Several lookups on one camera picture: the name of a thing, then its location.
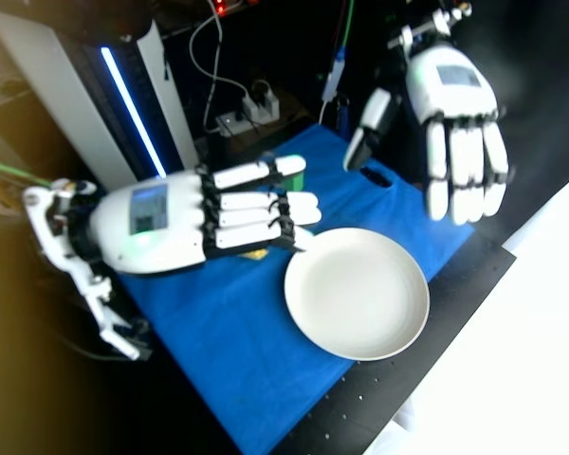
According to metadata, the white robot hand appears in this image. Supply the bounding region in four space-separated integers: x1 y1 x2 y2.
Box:
88 155 323 277
342 43 512 226

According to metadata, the bag of yellow corn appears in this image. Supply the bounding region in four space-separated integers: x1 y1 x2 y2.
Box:
235 246 269 262

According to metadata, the white hanging adapter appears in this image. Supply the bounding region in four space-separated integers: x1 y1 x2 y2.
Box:
317 46 349 127

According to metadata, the white column with blue light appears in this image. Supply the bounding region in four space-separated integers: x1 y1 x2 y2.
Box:
0 7 200 191

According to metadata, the white power strip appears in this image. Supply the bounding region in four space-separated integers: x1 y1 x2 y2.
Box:
215 80 282 138

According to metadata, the white round plate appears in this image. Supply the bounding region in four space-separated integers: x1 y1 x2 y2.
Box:
283 227 431 362

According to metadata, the green cable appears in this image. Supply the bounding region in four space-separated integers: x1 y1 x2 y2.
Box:
334 0 358 52

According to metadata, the blue cloth with handle hole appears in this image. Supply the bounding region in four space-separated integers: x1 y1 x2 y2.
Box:
118 123 475 455

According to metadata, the white power cable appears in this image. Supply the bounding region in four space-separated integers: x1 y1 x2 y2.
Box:
188 0 252 137

